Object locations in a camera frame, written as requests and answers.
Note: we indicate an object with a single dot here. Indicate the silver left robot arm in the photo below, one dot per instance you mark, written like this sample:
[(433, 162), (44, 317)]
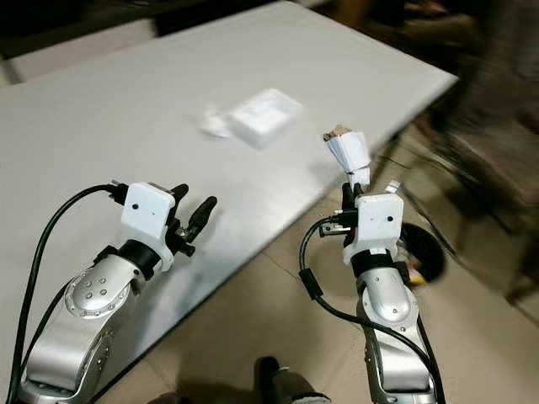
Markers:
[(84, 328)]

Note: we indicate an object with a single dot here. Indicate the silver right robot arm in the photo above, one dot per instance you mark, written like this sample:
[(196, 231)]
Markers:
[(387, 303)]

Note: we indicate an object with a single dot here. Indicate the black round rubbish bin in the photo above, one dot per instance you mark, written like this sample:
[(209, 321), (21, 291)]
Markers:
[(425, 244)]

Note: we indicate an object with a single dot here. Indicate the small crumpled white tissue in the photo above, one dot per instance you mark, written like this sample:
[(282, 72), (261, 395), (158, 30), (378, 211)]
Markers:
[(215, 123)]

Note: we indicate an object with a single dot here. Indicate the white tissue pack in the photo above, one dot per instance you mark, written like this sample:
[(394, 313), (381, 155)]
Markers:
[(267, 116)]

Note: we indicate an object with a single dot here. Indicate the dark chair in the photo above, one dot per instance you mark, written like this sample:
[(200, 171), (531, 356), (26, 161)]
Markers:
[(493, 160)]

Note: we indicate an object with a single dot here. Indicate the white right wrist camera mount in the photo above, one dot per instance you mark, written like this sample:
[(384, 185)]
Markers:
[(379, 220)]

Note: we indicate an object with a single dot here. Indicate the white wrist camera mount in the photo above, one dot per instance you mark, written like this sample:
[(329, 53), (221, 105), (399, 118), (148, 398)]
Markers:
[(147, 210), (379, 220)]

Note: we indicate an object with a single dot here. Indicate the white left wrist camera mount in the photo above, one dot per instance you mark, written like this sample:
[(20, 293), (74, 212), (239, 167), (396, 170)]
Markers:
[(147, 210)]

